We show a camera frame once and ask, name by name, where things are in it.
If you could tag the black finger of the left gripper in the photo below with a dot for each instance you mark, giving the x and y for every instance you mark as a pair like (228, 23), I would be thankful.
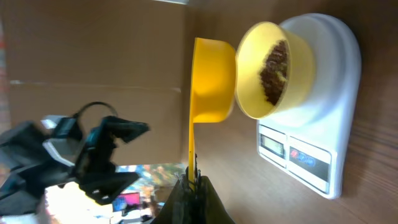
(112, 128)

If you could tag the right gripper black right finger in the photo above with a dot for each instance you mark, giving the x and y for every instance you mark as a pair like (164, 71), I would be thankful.
(209, 208)

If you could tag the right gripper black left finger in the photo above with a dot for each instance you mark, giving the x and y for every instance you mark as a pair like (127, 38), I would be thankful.
(178, 207)

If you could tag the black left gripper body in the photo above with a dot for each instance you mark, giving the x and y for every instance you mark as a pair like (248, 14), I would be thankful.
(96, 174)

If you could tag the yellow plastic scoop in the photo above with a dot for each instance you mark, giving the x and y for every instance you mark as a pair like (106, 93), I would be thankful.
(212, 91)

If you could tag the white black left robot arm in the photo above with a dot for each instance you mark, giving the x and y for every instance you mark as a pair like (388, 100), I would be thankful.
(37, 161)

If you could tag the white digital kitchen scale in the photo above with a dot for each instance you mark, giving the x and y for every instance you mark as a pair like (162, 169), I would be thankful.
(309, 142)

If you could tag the red beans in bowl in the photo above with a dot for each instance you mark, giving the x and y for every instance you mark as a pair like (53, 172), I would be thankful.
(274, 74)

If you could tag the yellow plastic bowl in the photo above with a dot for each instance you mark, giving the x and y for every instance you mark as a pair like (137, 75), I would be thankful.
(252, 51)

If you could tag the brown cardboard box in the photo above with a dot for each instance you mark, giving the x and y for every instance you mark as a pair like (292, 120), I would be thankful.
(61, 55)

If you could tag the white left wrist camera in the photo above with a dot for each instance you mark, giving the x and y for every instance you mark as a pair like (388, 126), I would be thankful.
(64, 142)

